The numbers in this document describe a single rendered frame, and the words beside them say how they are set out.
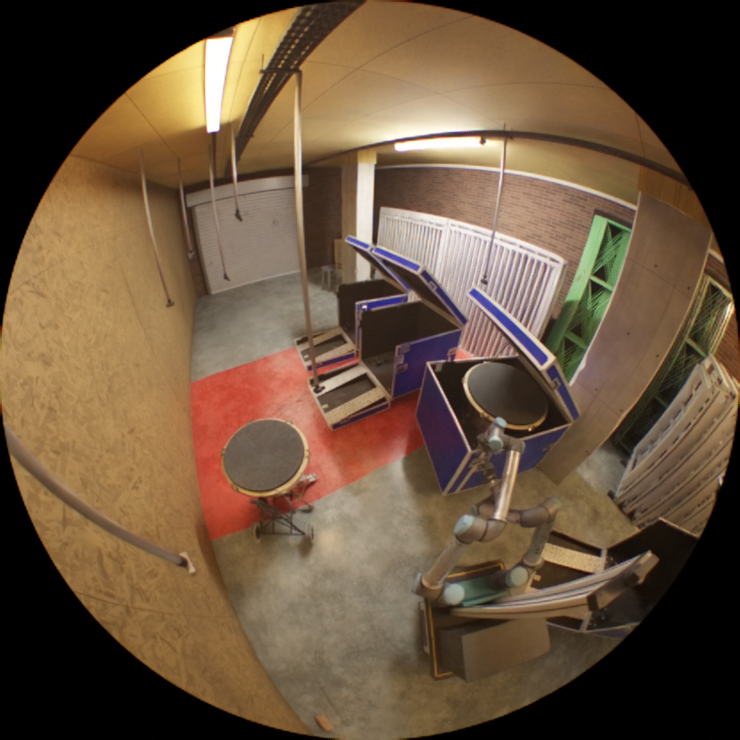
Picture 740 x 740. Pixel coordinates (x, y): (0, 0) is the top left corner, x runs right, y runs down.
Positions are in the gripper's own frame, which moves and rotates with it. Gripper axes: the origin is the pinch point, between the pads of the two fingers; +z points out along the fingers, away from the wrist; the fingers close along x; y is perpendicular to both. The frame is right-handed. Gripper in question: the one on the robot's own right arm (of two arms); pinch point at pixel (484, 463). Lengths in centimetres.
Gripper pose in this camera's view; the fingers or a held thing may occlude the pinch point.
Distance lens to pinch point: 211.0
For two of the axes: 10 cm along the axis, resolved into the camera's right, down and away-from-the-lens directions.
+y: 9.9, -0.8, 1.4
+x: 0.3, -7.7, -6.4
